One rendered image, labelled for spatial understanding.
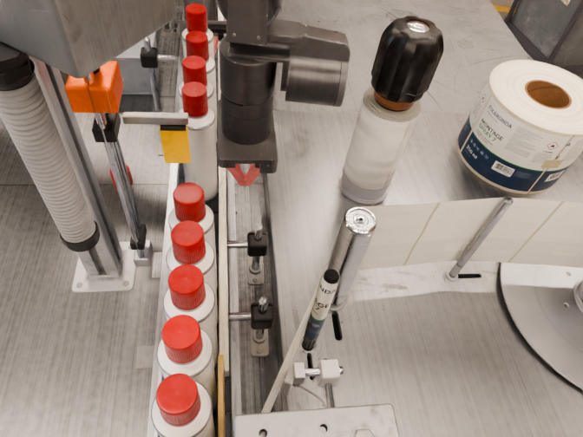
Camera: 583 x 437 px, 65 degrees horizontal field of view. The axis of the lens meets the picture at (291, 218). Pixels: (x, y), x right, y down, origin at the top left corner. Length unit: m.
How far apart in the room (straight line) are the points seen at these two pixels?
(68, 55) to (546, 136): 0.71
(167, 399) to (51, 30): 0.27
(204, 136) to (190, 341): 0.33
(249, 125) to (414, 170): 0.44
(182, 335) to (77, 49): 0.24
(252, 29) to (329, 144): 0.47
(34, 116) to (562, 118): 0.75
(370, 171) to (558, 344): 0.36
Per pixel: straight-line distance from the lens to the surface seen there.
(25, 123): 0.37
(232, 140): 0.52
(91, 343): 0.71
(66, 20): 0.29
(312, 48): 0.46
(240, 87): 0.47
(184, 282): 0.44
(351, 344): 0.65
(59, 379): 0.71
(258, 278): 0.73
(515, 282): 0.78
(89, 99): 0.47
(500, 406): 0.69
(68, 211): 0.44
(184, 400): 0.40
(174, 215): 0.53
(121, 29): 0.32
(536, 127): 0.83
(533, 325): 0.75
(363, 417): 0.34
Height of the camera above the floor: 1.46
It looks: 52 degrees down
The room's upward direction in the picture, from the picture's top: 10 degrees clockwise
